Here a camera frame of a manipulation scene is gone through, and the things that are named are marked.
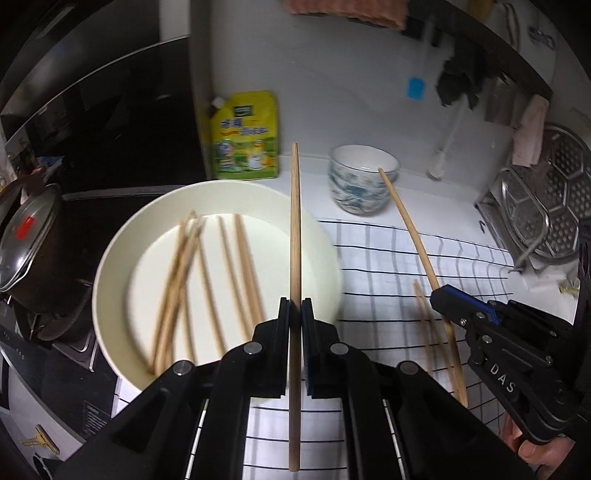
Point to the large perforated steel steamer plate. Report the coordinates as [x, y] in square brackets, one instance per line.
[565, 184]

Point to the glass pot lid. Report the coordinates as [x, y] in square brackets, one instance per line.
[23, 249]

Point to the yellow green refill pouch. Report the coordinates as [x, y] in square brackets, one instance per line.
[240, 138]

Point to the pile of wooden chopsticks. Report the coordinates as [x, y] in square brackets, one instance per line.
[178, 277]

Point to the white bottle brush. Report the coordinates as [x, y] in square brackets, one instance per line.
[442, 157]

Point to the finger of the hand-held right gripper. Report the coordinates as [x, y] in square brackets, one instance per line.
[480, 308]
[450, 308]

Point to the wooden chopstick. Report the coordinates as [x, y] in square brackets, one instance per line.
[455, 364]
[295, 230]
[408, 226]
[427, 332]

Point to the blue patterned ceramic bowl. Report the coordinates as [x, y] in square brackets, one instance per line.
[344, 159]
[364, 206]
[355, 188]

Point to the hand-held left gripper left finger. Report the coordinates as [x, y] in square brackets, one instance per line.
[284, 341]

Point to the striped pink cloth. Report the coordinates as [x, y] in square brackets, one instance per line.
[346, 11]

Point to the steel dish rack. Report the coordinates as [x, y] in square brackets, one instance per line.
[535, 244]

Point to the small perforated steel steamer plate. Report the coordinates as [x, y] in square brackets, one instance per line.
[526, 212]

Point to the dark hanging cloth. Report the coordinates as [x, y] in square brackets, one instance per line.
[461, 76]

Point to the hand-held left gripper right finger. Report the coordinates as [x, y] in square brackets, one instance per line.
[310, 341]

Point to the dark cooking pot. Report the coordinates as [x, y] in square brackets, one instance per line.
[51, 290]

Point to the black stove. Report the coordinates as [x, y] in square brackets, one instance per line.
[69, 355]

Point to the white black-checked cloth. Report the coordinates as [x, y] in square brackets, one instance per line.
[378, 277]

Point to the person's right hand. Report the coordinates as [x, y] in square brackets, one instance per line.
[545, 457]

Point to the white round plate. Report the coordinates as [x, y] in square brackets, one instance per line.
[138, 258]

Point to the pale pink towel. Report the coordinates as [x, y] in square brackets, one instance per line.
[531, 134]

